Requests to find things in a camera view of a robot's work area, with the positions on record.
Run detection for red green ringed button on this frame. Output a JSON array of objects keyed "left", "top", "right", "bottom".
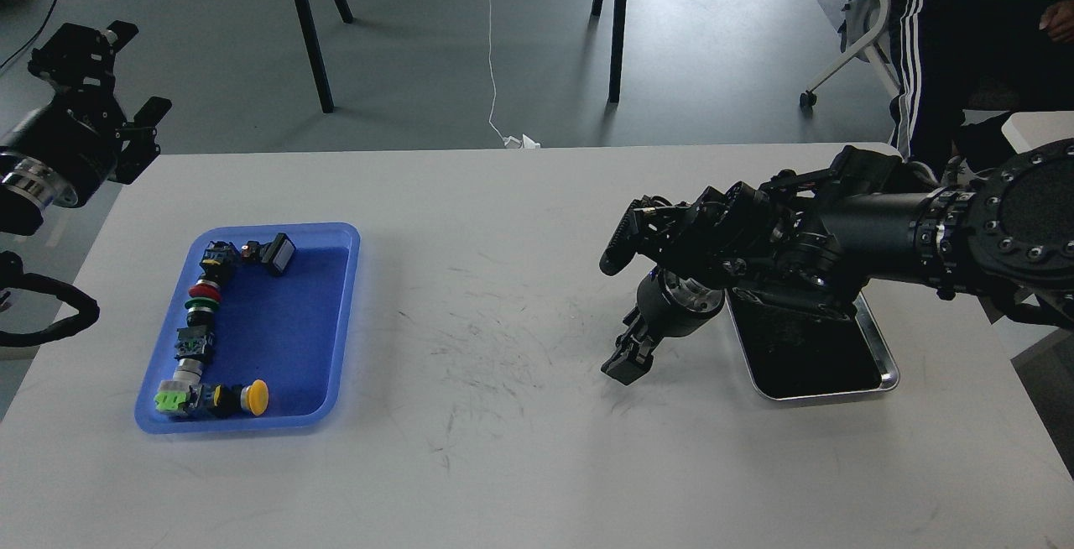
[{"left": 184, "top": 275, "right": 222, "bottom": 327}]

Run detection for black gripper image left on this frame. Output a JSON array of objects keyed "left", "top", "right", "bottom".
[{"left": 3, "top": 20, "right": 172, "bottom": 206}]

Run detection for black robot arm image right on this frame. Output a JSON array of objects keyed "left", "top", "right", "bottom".
[{"left": 601, "top": 139, "right": 1073, "bottom": 385}]

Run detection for silver metal tray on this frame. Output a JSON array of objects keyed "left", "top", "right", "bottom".
[{"left": 727, "top": 293, "right": 900, "bottom": 401}]

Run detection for black table legs left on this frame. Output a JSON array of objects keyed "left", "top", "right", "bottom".
[{"left": 293, "top": 0, "right": 354, "bottom": 114}]

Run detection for white floor cable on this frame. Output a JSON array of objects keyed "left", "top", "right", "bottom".
[{"left": 458, "top": 0, "right": 542, "bottom": 149}]

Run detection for person in green shirt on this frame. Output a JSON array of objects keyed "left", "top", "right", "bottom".
[{"left": 890, "top": 0, "right": 1073, "bottom": 177}]

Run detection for person's second hand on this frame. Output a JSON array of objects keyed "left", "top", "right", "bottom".
[{"left": 1037, "top": 0, "right": 1074, "bottom": 44}]

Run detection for black green contact block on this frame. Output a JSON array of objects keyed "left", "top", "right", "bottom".
[{"left": 174, "top": 326, "right": 217, "bottom": 363}]

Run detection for white office chair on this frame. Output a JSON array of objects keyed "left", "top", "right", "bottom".
[{"left": 798, "top": 0, "right": 900, "bottom": 110}]

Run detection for black square push button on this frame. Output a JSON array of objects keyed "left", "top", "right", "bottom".
[{"left": 240, "top": 233, "right": 296, "bottom": 277}]

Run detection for yellow mushroom push button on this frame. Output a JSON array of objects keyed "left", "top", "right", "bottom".
[{"left": 208, "top": 379, "right": 269, "bottom": 418}]

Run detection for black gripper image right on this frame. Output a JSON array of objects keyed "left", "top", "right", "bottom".
[{"left": 601, "top": 269, "right": 727, "bottom": 385}]

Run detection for green white switch block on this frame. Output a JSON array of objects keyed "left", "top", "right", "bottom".
[{"left": 154, "top": 369, "right": 202, "bottom": 416}]

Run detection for black cable loop left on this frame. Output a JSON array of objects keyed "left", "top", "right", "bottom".
[{"left": 0, "top": 251, "right": 101, "bottom": 348}]

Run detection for black table legs right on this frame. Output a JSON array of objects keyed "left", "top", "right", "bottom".
[{"left": 591, "top": 0, "right": 632, "bottom": 104}]

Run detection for white side table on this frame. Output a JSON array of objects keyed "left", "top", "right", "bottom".
[{"left": 1002, "top": 112, "right": 1074, "bottom": 154}]

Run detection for black table legs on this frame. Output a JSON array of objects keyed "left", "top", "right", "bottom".
[
  {"left": 591, "top": 0, "right": 632, "bottom": 104},
  {"left": 293, "top": 0, "right": 354, "bottom": 114}
]

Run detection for blue plastic tray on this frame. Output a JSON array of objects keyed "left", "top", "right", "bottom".
[{"left": 134, "top": 222, "right": 361, "bottom": 434}]

